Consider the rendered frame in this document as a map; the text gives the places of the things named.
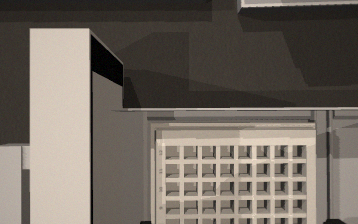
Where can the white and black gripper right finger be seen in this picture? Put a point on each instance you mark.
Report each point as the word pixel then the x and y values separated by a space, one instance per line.
pixel 333 221

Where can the white multiwell plate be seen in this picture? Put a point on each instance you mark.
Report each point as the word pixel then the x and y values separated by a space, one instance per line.
pixel 208 169

